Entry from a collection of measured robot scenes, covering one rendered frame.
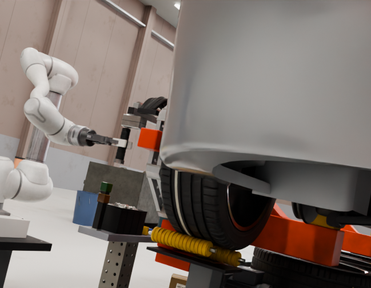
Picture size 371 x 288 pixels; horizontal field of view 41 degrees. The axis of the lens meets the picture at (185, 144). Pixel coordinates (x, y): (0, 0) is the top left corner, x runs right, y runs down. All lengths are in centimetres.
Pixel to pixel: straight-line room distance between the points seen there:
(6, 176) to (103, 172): 485
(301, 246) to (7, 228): 137
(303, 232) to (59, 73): 145
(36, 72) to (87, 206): 408
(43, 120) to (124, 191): 511
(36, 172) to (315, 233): 139
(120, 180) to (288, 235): 507
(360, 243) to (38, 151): 263
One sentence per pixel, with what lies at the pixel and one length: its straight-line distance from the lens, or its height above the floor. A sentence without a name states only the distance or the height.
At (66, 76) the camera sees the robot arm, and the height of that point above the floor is 115.
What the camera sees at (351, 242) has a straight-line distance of 423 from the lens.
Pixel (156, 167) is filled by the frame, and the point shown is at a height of 76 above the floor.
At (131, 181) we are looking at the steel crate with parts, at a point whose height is 68.
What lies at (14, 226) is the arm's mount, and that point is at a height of 36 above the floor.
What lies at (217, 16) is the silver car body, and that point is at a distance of 94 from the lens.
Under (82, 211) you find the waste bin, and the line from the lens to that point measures 649.
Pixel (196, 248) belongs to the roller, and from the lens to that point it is 186.
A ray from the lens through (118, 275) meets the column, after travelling 238.
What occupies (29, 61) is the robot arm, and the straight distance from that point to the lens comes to 261.
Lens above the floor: 69
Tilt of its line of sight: 5 degrees up
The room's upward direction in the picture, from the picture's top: 13 degrees clockwise
